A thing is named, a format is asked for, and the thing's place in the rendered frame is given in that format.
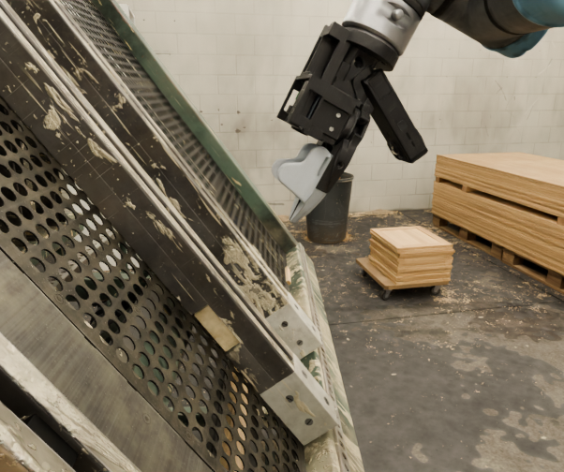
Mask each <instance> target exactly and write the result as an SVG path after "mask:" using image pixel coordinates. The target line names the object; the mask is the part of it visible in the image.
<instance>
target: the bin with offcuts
mask: <svg viewBox="0 0 564 472"><path fill-rule="evenodd" d="M353 179H354V175H353V174H351V173H347V172H343V174H342V175H341V177H340V178H339V179H338V181H337V182H336V183H335V185H334V186H333V188H332V189H331V191H330V192H329V193H327V194H326V196H325V197H324V198H323V199H322V201H321V202H320V203H319V204H318V205H317V206H316V207H315V208H314V209H313V210H312V211H311V212H310V213H309V214H308V215H307V216H306V228H307V238H308V239H309V240H310V241H312V242H315V243H340V242H343V240H345V239H346V233H347V225H348V217H349V203H350V195H351V188H352V180H353Z"/></svg>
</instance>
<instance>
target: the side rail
mask: <svg viewBox="0 0 564 472"><path fill-rule="evenodd" d="M92 1H93V3H94V4H95V5H96V7H97V8H98V10H99V11H100V12H101V13H102V15H103V16H104V17H105V19H106V20H107V21H108V23H109V24H110V25H111V27H112V28H113V29H114V31H115V32H116V33H117V35H118V36H119V37H120V38H121V39H122V40H123V41H124V43H125V44H126V46H127V47H128V48H129V50H130V51H131V52H132V54H133V55H134V56H135V57H136V59H137V60H138V61H139V63H140V64H141V66H142V67H143V68H144V70H145V71H146V72H147V73H148V75H149V76H150V77H151V79H152V80H153V81H154V83H155V84H156V85H157V87H158V88H159V89H160V91H161V92H162V93H163V95H164V96H165V97H166V98H167V99H168V100H169V102H170V103H171V104H172V106H173V107H174V108H175V110H176V111H177V112H178V114H179V115H180V116H181V117H182V119H183V120H184V121H185V123H186V124H187V126H188V127H189V128H190V130H191V131H192V132H193V133H194V135H195V136H196V137H197V139H198V140H199V141H200V143H201V144H202V145H203V147H204V148H205V149H206V151H207V152H208V153H209V155H210V156H211V157H212V159H213V160H214V161H215V162H216V164H217V165H218V166H219V167H220V168H221V170H222V171H223V172H224V174H225V175H226V176H227V177H228V179H229V180H230V182H231V183H232V184H233V186H234V187H235V188H236V189H237V191H238V192H239V193H240V195H241V196H242V197H243V199H244V200H245V202H246V203H247V204H248V205H249V207H250V208H251V209H252V211H253V212H254V213H255V215H256V216H257V217H258V219H259V220H260V221H261V223H262V224H263V225H264V227H266V228H267V230H268V231H269V232H270V234H271V235H272V236H273V237H274V239H275V240H276V242H277V243H278V244H279V246H280V247H281V248H282V249H283V251H284V252H285V253H287V252H288V251H289V250H290V249H291V248H293V247H296V240H295V239H294V237H293V236H292V235H291V233H290V232H289V230H288V229H287V228H286V226H285V225H284V224H283V222H282V221H281V220H280V218H279V217H278V216H277V214H276V213H275V211H274V210H273V209H272V207H271V206H270V205H269V203H268V202H267V201H266V199H265V198H264V197H263V195H262V194H261V193H260V192H259V190H258V189H257V188H256V187H255V185H254V184H253V183H252V181H251V180H250V179H249V177H248V176H247V175H246V173H245V172H244V170H243V169H242V168H241V166H240V165H239V164H238V162H237V161H236V160H235V158H234V157H233V156H232V154H231V153H230V151H229V150H228V149H227V147H226V146H225V145H224V143H223V142H222V141H221V139H220V138H219V137H218V136H217V134H216V133H215V132H214V130H213V129H212V128H211V127H210V126H209V124H208V123H207V122H206V120H205V119H204V118H203V116H202V115H201V114H200V112H199V111H198V109H197V108H196V107H195V105H194V104H193V103H192V101H191V100H190V99H189V97H188V96H187V95H186V93H185V92H184V90H183V89H182V88H181V86H180V85H179V84H178V82H177V81H176V80H175V78H174V77H173V76H172V75H171V74H170V72H169V71H168V70H167V68H166V67H165V66H164V64H163V63H162V62H161V60H160V59H159V58H158V56H157V55H156V53H155V52H154V51H153V49H152V48H151V47H150V45H149V44H148V43H147V41H146V40H145V39H144V37H143V36H142V35H141V33H140V32H139V30H138V29H137V28H136V26H135V25H134V24H133V22H132V21H131V20H130V19H129V18H128V17H127V15H126V14H125V12H124V11H123V10H122V8H121V7H120V6H119V4H118V3H117V2H116V1H115V0H92Z"/></svg>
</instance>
